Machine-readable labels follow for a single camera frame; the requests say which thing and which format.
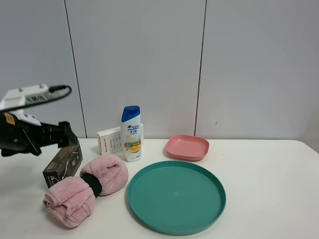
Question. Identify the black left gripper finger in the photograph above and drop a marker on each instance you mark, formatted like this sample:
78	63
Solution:
66	136

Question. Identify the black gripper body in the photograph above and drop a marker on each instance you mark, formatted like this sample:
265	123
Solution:
17	136

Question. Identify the long brown carton box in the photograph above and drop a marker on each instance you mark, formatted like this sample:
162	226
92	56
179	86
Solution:
64	164

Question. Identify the white red carton box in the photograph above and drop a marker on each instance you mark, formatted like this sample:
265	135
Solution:
109	141

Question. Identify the rolled pink towel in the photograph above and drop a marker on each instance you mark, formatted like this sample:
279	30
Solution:
72	200

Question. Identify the white blue shampoo bottle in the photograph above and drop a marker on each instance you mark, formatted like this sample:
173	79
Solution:
131	133

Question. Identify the pink square dish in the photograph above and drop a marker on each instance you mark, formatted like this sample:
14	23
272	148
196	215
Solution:
186	147

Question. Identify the large teal round plate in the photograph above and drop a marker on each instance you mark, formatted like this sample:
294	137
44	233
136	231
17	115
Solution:
176	198

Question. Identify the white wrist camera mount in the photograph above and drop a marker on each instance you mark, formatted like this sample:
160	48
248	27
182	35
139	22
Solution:
17	99

